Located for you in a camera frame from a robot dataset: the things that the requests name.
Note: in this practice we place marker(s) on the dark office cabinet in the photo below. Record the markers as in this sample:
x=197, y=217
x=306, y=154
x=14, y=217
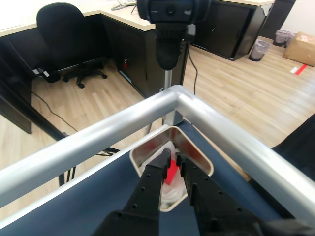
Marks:
x=221, y=29

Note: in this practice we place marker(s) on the black office chair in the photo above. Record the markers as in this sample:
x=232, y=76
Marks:
x=56, y=24

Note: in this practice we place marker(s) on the cardboard box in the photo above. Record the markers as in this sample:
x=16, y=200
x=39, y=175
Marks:
x=300, y=49

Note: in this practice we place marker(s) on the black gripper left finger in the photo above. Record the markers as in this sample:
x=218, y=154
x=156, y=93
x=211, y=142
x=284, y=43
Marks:
x=145, y=196

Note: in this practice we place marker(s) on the mesh waste bin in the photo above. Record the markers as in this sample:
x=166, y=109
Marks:
x=283, y=38
x=259, y=50

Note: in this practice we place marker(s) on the dark grey table mat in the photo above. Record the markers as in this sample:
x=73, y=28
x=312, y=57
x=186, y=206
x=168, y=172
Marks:
x=73, y=196

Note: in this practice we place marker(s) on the red floor tape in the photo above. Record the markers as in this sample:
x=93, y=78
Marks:
x=300, y=70

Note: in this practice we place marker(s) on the beige metal box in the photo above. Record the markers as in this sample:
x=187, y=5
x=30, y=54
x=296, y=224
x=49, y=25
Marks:
x=187, y=145

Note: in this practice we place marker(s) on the black webcam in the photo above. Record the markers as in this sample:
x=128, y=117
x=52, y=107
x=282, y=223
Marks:
x=172, y=11

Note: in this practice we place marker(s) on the white plastic padding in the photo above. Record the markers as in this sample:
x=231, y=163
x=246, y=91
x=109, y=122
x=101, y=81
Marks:
x=174, y=194

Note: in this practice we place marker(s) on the beige topped dark desk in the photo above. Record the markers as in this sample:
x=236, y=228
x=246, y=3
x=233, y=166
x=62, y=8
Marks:
x=128, y=49

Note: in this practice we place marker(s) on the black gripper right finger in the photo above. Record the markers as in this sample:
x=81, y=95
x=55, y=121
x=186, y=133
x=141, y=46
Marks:
x=211, y=204

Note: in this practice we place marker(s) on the red cube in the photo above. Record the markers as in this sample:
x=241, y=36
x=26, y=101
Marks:
x=172, y=172

